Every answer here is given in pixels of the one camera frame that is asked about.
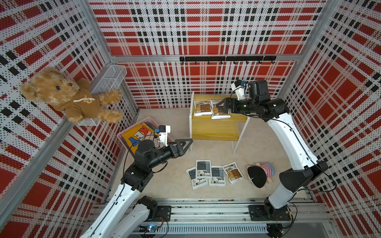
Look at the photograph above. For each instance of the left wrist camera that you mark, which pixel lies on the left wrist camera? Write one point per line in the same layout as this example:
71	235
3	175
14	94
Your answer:
163	132

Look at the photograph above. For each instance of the small doll black hat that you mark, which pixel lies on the small doll black hat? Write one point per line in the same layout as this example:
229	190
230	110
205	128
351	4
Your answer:
261	174

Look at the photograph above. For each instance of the black hook rail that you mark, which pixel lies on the black hook rail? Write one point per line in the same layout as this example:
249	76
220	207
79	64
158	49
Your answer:
228	58

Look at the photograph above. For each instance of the brown coffee bag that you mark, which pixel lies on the brown coffee bag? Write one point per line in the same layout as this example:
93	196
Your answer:
233	172
202	108
218	114

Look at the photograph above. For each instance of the blue coffee bag right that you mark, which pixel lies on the blue coffee bag right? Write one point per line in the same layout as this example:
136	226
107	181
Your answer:
217	176

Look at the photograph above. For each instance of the yellow two-tier shelf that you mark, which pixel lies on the yellow two-tier shelf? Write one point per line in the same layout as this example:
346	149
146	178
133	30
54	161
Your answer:
205	128

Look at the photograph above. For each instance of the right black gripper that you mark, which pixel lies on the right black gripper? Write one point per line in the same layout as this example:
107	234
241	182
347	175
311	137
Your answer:
235	108

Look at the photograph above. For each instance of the blue coffee bag middle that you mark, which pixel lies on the blue coffee bag middle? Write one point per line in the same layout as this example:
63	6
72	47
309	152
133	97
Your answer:
203	169

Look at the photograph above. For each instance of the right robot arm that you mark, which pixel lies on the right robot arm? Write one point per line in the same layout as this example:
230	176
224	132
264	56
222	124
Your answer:
253	100

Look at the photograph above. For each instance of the clear wire wall basket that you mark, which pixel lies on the clear wire wall basket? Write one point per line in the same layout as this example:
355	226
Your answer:
107	80

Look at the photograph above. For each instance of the green circuit board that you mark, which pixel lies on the green circuit board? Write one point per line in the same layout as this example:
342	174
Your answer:
148	229

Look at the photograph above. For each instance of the blue coffee bag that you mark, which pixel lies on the blue coffee bag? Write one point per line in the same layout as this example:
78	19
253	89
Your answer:
196	182
217	176
203	169

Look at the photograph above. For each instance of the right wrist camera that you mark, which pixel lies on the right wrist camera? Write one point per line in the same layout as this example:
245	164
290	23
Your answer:
238	88

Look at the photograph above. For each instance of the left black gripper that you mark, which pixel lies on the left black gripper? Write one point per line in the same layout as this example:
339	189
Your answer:
176	152

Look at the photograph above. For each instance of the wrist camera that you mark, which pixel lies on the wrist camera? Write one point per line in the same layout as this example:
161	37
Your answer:
238	88
163	132

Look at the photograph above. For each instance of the pink plastic basket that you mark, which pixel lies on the pink plastic basket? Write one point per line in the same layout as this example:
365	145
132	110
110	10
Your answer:
156	141

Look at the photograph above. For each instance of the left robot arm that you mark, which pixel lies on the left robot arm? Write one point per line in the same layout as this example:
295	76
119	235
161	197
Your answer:
113	222

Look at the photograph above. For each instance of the brown teddy bear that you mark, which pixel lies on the brown teddy bear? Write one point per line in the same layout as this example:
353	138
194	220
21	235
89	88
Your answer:
72	97

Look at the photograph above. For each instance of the yellow printed cloth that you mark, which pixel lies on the yellow printed cloth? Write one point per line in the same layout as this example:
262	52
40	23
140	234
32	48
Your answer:
135	134

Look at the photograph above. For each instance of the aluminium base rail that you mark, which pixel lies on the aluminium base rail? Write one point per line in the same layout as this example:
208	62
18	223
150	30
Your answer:
231	217

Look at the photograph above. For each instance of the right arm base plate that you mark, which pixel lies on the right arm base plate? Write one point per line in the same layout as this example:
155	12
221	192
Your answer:
263	213

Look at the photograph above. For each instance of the blue coffee bag left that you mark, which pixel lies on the blue coffee bag left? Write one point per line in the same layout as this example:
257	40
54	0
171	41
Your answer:
196	182

